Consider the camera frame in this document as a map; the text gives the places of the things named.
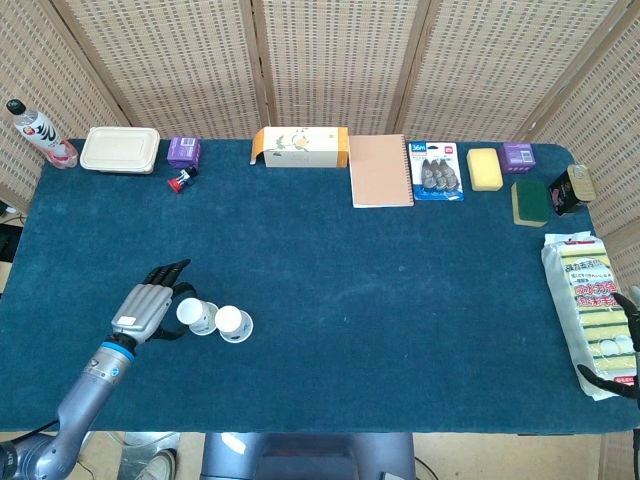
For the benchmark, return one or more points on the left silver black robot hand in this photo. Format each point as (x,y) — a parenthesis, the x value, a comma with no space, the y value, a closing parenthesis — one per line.
(142,310)

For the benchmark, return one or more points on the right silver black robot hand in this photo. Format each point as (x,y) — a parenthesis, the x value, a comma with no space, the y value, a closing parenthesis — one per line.
(632,327)

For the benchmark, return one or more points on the white paper cup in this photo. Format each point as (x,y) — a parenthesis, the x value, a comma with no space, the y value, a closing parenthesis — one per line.
(231,320)
(192,312)

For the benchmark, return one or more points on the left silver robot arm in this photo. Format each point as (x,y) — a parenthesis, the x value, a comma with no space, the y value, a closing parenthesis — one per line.
(85,395)

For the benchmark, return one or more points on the packaged sponge multipack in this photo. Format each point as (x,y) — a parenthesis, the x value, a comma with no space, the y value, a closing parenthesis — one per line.
(582,300)

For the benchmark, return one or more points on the red and black stamp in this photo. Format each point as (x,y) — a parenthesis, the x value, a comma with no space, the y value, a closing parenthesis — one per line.
(181,181)

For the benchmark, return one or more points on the black tin with gold lid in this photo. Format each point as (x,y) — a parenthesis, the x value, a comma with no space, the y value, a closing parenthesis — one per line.
(570,192)

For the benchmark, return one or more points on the black device beside table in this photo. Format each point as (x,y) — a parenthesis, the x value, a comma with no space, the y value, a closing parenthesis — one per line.
(9,242)

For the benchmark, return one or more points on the grey shoe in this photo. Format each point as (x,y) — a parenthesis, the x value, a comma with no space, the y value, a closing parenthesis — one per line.
(157,465)

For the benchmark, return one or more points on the green scouring sponge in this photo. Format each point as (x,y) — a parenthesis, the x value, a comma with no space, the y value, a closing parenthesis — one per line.
(530,202)

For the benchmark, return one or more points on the beige plastic lunch box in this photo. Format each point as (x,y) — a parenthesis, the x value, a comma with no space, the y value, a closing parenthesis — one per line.
(120,149)

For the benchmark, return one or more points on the purple box with barcode label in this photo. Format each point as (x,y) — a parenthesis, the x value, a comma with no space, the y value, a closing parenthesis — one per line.
(184,151)

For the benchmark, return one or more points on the purple box with grey label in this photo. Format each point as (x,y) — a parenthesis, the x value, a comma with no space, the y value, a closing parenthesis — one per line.
(518,157)

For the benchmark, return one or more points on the clear bottle with black cap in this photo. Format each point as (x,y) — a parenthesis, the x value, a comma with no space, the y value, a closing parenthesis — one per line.
(40,132)

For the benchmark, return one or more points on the blue felt table cover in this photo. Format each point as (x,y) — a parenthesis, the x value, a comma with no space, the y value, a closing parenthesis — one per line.
(350,280)

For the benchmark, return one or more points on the yellow sponge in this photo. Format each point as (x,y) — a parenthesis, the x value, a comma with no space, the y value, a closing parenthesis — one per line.
(484,169)

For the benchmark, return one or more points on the orange white tissue box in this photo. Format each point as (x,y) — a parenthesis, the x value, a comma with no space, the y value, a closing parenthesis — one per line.
(300,147)

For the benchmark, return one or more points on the blue correction tape pack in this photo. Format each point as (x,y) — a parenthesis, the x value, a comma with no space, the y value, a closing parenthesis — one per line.
(436,172)

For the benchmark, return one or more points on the bamboo folding screen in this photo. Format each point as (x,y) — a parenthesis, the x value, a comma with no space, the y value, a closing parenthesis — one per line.
(175,60)

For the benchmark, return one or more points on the orange spiral notebook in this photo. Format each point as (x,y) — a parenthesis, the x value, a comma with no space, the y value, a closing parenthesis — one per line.
(380,172)

